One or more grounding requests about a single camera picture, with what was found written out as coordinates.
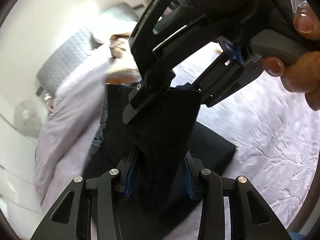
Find black pants grey patterned trim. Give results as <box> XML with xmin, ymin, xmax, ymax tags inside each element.
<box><xmin>83</xmin><ymin>85</ymin><xmax>236</xmax><ymax>239</ymax></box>

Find right hand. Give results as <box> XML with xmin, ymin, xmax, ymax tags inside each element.
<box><xmin>261</xmin><ymin>1</ymin><xmax>319</xmax><ymax>111</ymax></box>

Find orange cloth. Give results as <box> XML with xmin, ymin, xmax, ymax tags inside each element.
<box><xmin>105</xmin><ymin>69</ymin><xmax>141</xmax><ymax>85</ymax></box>

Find blue jeans legs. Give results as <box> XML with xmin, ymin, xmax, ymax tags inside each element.
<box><xmin>288</xmin><ymin>231</ymin><xmax>306</xmax><ymax>240</ymax></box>

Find beige striped folded cloth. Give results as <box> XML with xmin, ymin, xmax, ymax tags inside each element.
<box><xmin>110</xmin><ymin>33</ymin><xmax>131</xmax><ymax>59</ymax></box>

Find white glossy wardrobe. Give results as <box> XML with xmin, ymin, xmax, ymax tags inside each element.
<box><xmin>0</xmin><ymin>109</ymin><xmax>43</xmax><ymax>221</ymax></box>

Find lilac embossed bed blanket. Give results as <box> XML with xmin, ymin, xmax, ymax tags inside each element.
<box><xmin>34</xmin><ymin>44</ymin><xmax>319</xmax><ymax>226</ymax></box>

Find covered round fan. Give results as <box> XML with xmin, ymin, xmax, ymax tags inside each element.
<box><xmin>14</xmin><ymin>99</ymin><xmax>49</xmax><ymax>138</ymax></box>

